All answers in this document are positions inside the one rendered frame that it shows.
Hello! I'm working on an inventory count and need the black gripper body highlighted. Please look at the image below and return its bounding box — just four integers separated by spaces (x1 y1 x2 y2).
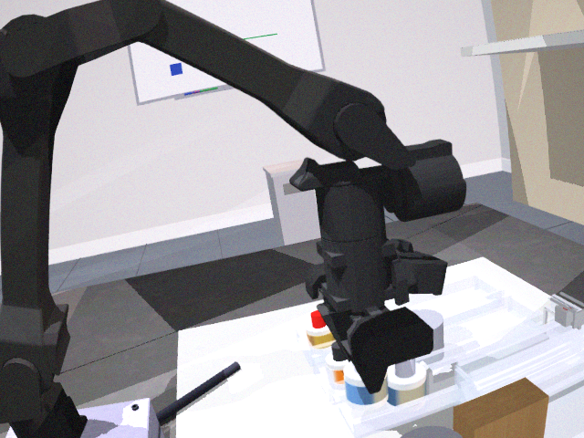
304 228 433 371

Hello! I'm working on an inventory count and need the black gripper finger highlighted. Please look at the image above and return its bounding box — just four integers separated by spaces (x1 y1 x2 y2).
317 303 353 362
340 339 388 394

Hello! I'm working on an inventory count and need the tan rectangular block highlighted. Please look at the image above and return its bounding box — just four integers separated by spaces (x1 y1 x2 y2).
453 377 549 438

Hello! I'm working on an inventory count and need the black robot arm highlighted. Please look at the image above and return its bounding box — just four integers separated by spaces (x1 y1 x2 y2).
0 0 466 438

